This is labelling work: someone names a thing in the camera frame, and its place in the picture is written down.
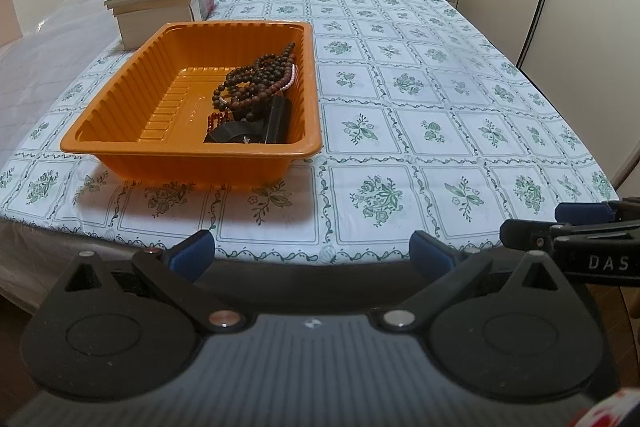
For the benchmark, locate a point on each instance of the red white patterned cloth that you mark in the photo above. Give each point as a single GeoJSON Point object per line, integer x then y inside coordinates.
{"type": "Point", "coordinates": [610, 412]}

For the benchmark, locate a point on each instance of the green floral tablecloth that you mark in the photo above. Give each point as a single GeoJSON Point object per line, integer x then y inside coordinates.
{"type": "Point", "coordinates": [400, 57]}

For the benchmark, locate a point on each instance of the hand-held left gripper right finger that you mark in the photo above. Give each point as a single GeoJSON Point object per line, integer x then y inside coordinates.
{"type": "Point", "coordinates": [431, 254]}

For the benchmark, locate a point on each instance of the beige cardboard box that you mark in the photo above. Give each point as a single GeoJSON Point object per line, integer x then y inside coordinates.
{"type": "Point", "coordinates": [150, 24]}

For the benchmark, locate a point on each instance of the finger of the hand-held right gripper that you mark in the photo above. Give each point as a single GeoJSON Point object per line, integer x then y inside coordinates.
{"type": "Point", "coordinates": [525, 234]}
{"type": "Point", "coordinates": [585, 211]}

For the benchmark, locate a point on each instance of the plastic covered mattress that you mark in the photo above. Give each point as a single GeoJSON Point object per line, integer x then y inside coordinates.
{"type": "Point", "coordinates": [55, 22]}

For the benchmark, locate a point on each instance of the black wristwatch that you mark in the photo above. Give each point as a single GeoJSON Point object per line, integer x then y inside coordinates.
{"type": "Point", "coordinates": [230, 133]}

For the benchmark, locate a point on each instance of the orange plastic tray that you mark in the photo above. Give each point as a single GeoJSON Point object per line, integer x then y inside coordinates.
{"type": "Point", "coordinates": [150, 72]}

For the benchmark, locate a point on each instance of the white sliding wardrobe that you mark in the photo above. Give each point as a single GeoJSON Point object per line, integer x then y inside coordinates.
{"type": "Point", "coordinates": [585, 7]}

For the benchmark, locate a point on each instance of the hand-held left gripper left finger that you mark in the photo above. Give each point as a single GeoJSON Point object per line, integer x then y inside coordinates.
{"type": "Point", "coordinates": [192, 253]}

